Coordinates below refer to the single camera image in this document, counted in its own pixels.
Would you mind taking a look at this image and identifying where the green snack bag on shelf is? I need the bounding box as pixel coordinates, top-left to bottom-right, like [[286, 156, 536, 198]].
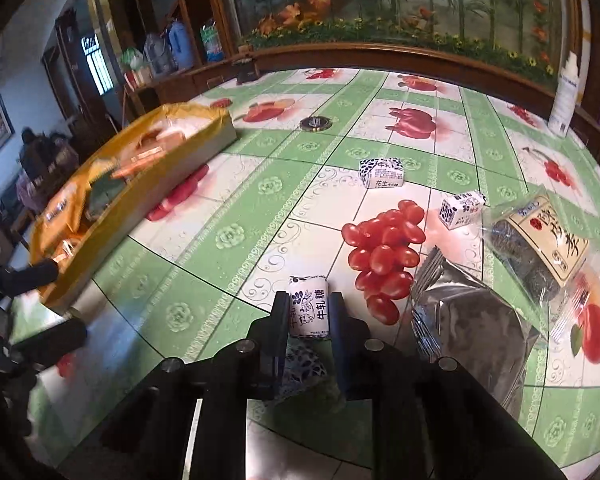
[[120, 48, 152, 91]]

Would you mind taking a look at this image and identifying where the grey thermos jug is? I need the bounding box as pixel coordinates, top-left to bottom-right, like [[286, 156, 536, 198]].
[[143, 32, 176, 78]]

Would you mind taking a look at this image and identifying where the blue white nougat candy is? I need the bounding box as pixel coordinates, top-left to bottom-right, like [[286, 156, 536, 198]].
[[287, 275, 329, 338]]

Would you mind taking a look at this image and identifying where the green plastic bag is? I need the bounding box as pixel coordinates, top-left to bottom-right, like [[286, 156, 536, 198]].
[[200, 18, 224, 63]]

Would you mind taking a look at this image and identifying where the clear dark cake pack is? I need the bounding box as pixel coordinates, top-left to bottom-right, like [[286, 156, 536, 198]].
[[482, 188, 600, 341]]

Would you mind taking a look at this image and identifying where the blue thermos jug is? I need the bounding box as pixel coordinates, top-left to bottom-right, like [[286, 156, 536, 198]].
[[168, 20, 195, 70]]

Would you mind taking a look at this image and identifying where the yellow gold tray box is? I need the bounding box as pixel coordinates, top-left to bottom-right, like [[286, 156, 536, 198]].
[[38, 103, 237, 314]]

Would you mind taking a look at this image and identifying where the dark green snack pack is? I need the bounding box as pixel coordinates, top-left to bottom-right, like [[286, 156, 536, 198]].
[[84, 170, 126, 221]]

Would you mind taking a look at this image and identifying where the wooden chair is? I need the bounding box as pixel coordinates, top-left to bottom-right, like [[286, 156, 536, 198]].
[[0, 208, 34, 266]]

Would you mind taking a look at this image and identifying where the small black jar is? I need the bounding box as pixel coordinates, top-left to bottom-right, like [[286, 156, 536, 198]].
[[232, 55, 261, 86]]

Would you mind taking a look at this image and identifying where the orange soda cracker pack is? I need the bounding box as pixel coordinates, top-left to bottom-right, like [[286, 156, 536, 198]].
[[112, 128, 186, 179]]

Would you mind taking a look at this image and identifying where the flower mural glass panel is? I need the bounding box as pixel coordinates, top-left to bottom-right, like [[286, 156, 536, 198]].
[[225, 0, 568, 88]]

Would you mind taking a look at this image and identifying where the yellow cheese biscuit pack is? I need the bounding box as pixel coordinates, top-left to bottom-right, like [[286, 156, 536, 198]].
[[29, 157, 117, 262]]

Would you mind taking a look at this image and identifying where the round metal table inlay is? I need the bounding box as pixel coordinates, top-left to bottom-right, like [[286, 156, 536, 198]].
[[299, 115, 332, 132]]

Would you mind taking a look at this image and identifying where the white spray bottle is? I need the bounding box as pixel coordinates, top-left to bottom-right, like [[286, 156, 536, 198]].
[[547, 51, 579, 138]]

